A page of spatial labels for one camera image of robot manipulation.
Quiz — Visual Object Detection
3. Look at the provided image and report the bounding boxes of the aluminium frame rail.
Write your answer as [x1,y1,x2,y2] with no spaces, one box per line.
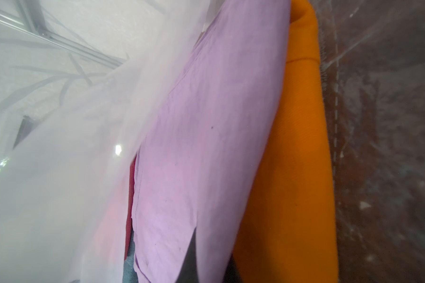
[0,1,125,68]

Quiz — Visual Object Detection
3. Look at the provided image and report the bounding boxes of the grey-blue folded garment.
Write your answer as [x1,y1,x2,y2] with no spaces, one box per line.
[122,239,138,283]

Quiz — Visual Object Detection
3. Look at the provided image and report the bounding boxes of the lilac trousers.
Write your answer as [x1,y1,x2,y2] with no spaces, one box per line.
[132,1,291,283]

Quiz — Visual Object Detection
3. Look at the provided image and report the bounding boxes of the orange trousers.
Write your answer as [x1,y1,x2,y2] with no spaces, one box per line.
[233,1,338,283]

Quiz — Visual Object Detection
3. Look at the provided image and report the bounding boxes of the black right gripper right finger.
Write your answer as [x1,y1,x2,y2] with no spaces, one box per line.
[223,257,242,283]

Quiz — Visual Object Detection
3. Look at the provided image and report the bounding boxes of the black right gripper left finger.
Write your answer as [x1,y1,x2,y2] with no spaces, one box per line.
[176,229,199,283]

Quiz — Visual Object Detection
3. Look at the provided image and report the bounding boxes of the clear plastic vacuum bag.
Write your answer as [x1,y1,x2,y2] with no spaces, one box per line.
[0,1,425,283]

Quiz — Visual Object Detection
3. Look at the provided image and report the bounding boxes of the pink folded garment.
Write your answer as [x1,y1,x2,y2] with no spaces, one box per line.
[125,156,136,258]

